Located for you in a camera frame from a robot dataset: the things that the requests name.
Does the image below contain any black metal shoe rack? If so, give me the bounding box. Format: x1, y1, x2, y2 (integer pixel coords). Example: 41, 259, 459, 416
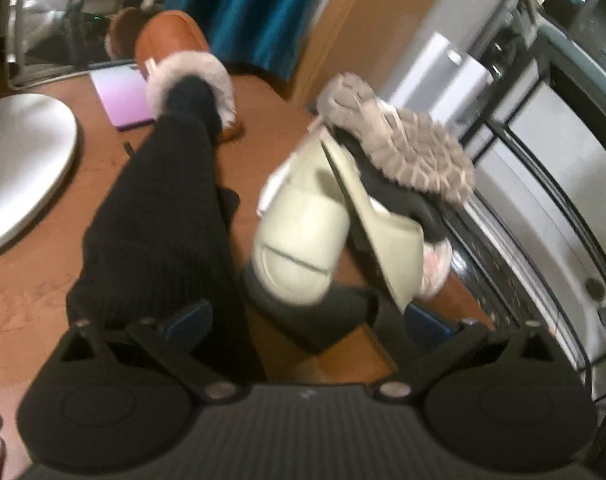
440, 5, 606, 411

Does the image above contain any cream slide sandal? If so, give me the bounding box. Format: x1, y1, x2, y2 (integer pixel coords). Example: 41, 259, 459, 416
320, 135, 426, 311
253, 135, 351, 306

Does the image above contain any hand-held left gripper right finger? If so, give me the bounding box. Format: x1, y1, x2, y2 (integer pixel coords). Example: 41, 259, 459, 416
373, 307, 559, 403

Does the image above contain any grey-soled sneaker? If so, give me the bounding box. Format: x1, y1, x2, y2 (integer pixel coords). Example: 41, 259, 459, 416
315, 72, 476, 206

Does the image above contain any teal curtain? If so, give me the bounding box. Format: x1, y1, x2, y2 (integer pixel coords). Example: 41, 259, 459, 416
165, 0, 354, 81

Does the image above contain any purple pad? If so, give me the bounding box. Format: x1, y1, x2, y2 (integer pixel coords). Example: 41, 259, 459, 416
89, 62, 158, 132

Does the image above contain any dark grey slipper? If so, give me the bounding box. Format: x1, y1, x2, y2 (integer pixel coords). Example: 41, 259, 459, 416
355, 160, 446, 241
243, 260, 379, 353

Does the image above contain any white and pink shoe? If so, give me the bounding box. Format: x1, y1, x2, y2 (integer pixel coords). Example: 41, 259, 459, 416
415, 237, 454, 301

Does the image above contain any brown fur-lined slipper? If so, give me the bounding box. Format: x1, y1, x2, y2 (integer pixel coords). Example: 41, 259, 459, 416
134, 10, 245, 142
104, 6, 151, 58

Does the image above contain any brown wooden panel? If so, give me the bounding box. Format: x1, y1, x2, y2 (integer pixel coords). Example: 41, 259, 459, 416
288, 0, 464, 106

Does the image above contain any white box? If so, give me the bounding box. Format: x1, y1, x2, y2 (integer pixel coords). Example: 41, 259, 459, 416
388, 31, 495, 136

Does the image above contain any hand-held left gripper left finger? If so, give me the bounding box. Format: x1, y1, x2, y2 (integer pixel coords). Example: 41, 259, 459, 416
58, 300, 244, 403

